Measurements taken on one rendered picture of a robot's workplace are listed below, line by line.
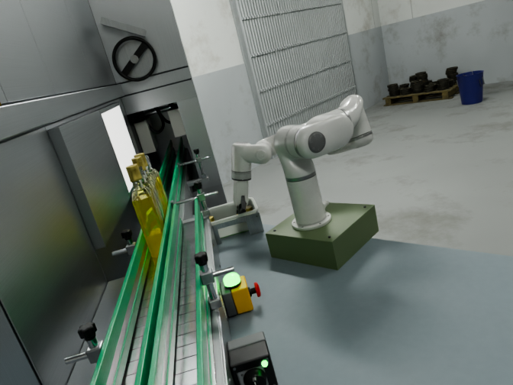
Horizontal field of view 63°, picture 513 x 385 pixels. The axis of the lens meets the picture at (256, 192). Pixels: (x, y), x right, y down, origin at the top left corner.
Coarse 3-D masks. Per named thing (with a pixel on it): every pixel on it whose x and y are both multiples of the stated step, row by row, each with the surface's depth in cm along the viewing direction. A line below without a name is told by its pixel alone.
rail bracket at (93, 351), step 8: (80, 328) 71; (88, 328) 71; (96, 328) 73; (80, 336) 71; (88, 336) 71; (88, 344) 72; (96, 344) 73; (88, 352) 72; (96, 352) 72; (72, 360) 73; (80, 360) 73; (96, 360) 73
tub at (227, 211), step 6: (252, 198) 168; (228, 204) 169; (252, 204) 166; (210, 210) 169; (216, 210) 169; (222, 210) 170; (228, 210) 170; (234, 210) 170; (252, 210) 155; (216, 216) 170; (222, 216) 170; (228, 216) 170; (234, 216) 154; (240, 216) 154; (216, 222) 154
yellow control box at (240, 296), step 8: (224, 288) 110; (240, 288) 108; (248, 288) 111; (224, 296) 107; (232, 296) 109; (240, 296) 108; (248, 296) 108; (224, 304) 108; (232, 304) 108; (240, 304) 109; (248, 304) 109; (232, 312) 109; (240, 312) 109
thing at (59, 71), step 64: (0, 0) 98; (64, 0) 157; (0, 64) 89; (64, 64) 134; (0, 128) 77; (128, 128) 211; (0, 192) 75; (64, 192) 105; (0, 256) 70; (64, 256) 94; (128, 256) 146; (0, 320) 67; (64, 320) 86; (0, 384) 70; (64, 384) 79
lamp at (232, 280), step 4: (224, 276) 111; (228, 276) 109; (232, 276) 109; (236, 276) 109; (224, 280) 109; (228, 280) 108; (232, 280) 108; (236, 280) 108; (240, 280) 110; (224, 284) 109; (228, 284) 108; (232, 284) 108; (236, 284) 108; (228, 288) 109; (232, 288) 108
